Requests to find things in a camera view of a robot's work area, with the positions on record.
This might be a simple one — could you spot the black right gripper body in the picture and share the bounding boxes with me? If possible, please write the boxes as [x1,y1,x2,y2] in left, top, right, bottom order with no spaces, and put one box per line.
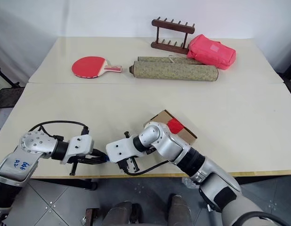
[117,157,140,176]

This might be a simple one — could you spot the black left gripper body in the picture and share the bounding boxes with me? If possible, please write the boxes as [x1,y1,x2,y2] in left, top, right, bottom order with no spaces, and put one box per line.
[69,154,96,176]

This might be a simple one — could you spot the brown cardboard box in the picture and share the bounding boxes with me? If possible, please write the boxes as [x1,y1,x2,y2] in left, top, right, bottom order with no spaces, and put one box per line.
[145,109,198,145]

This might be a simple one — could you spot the dark rounded shape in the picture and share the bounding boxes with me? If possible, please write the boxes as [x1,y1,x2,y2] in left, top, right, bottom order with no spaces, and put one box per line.
[102,201,143,226]
[168,193,200,226]

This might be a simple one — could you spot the brown wooden stand bar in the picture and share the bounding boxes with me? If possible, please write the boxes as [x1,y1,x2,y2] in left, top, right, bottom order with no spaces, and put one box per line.
[85,207,101,226]

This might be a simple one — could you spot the clear plastic bag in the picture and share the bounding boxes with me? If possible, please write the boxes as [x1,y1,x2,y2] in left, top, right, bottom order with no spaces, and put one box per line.
[182,176,202,189]

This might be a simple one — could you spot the red table tennis paddle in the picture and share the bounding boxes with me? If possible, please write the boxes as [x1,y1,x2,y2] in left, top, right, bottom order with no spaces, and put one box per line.
[72,56,124,79]

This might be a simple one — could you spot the dark mesh seat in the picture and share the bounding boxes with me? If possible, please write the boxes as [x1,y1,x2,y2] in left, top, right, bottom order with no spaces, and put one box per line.
[0,87,25,109]

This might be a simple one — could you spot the thick patterned rolled scroll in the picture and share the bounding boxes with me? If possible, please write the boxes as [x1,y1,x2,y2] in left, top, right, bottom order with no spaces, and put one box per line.
[128,60,218,83]

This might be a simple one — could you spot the thin patterned rolled scroll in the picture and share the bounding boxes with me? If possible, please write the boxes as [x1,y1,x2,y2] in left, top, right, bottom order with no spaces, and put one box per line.
[137,56,202,65]

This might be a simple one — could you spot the black tripod stand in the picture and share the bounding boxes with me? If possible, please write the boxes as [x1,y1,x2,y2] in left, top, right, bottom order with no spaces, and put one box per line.
[0,63,20,89]

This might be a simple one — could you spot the black table leg bar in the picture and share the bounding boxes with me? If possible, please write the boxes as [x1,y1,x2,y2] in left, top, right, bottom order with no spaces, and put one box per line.
[236,176,280,186]

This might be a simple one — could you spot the pink fabric pouch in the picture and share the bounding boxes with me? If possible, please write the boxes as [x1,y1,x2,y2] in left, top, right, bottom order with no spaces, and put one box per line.
[186,34,237,70]

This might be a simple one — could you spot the dark wooden peg rack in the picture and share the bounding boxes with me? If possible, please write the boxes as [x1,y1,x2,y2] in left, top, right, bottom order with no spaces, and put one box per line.
[150,16,196,55]

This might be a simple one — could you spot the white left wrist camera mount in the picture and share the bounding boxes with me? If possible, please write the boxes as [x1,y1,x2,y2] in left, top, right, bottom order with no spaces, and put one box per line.
[61,134,95,165]

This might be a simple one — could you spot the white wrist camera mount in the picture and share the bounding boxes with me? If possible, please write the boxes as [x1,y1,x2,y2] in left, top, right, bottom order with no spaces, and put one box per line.
[61,134,95,165]
[105,137,139,163]

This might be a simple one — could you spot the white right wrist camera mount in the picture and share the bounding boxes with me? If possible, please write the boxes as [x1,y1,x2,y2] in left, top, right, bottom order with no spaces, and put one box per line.
[105,137,139,163]

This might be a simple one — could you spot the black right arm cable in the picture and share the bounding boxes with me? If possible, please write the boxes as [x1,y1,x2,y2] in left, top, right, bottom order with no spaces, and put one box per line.
[125,145,171,177]

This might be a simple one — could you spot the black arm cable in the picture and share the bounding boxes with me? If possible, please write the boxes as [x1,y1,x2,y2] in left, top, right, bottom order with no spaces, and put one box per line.
[27,121,89,142]
[125,145,171,177]

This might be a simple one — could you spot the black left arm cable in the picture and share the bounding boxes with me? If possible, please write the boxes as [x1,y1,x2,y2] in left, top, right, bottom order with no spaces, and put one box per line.
[27,121,89,142]

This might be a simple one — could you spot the black metal frame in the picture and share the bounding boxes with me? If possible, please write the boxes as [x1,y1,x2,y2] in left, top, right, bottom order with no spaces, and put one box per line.
[278,63,291,100]

